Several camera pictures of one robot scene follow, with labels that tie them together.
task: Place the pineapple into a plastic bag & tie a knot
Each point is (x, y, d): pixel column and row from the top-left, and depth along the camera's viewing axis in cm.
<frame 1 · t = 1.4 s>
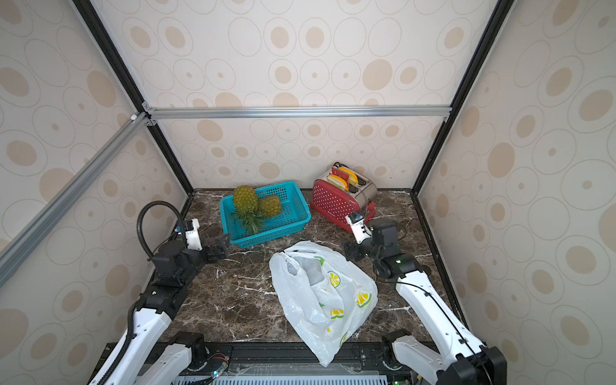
left hand: (224, 234, 75), fingers open
right hand: (348, 237, 79), fingers open
white plastic bag lemon print: (327, 296, 87), on the table
teal plastic basket: (293, 216, 112), on the table
large pineapple: (245, 201, 97), point 16 cm above the table
small pineapple: (269, 205, 105), point 9 cm above the table
red toaster with toast: (338, 192, 97), point 18 cm above the table

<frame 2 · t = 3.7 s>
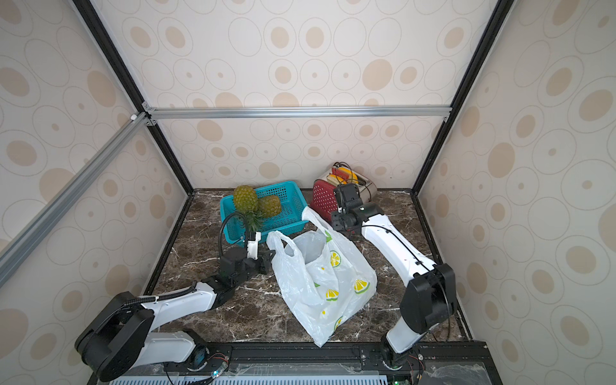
left hand: (280, 252, 84), fingers closed
right hand: (337, 220, 85), fingers open
white plastic bag lemon print: (326, 281, 87), point 5 cm above the table
the other named things where they were.

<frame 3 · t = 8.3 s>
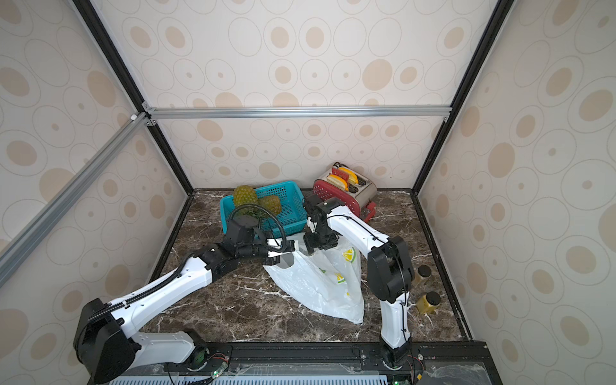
left hand: (294, 241, 75), fingers closed
right hand: (313, 252, 88), fingers open
white plastic bag lemon print: (328, 279, 83), point 9 cm above the table
yellow jar black lid: (433, 297, 78), point 10 cm above the table
the other named things where they were.

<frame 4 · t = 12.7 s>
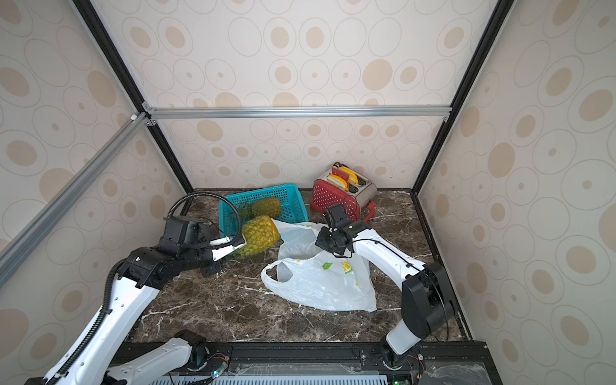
left hand: (232, 248, 70), fingers open
right hand: (315, 245, 86), fingers closed
large pineapple: (261, 235, 66), point 33 cm above the table
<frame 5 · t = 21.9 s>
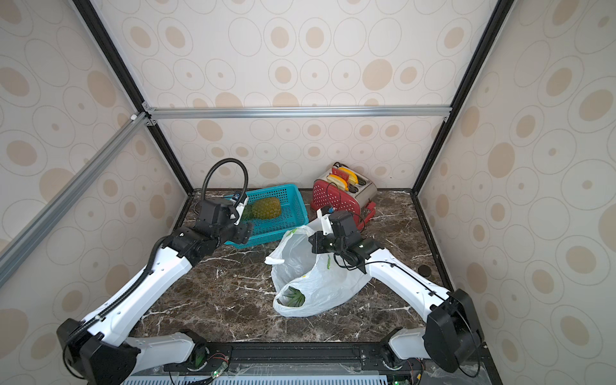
left hand: (244, 217, 76), fingers open
right hand: (305, 242, 79), fingers closed
white plastic bag lemon print: (325, 280, 76), point 16 cm above the table
large pineapple: (292, 297, 84), point 4 cm above the table
